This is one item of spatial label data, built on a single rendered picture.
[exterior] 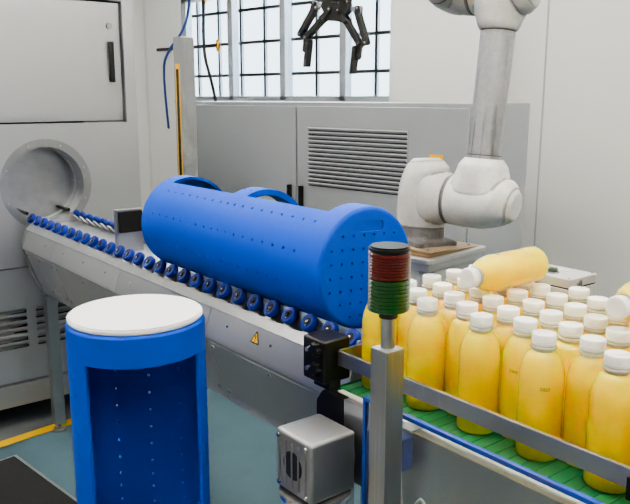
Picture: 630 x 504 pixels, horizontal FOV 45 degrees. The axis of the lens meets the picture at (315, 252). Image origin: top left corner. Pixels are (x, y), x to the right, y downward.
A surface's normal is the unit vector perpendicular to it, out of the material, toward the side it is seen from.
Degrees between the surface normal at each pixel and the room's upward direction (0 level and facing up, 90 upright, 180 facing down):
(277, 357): 71
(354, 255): 90
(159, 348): 90
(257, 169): 90
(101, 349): 90
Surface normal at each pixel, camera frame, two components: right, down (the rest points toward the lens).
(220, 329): -0.74, -0.21
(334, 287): 0.62, 0.16
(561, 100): -0.70, 0.14
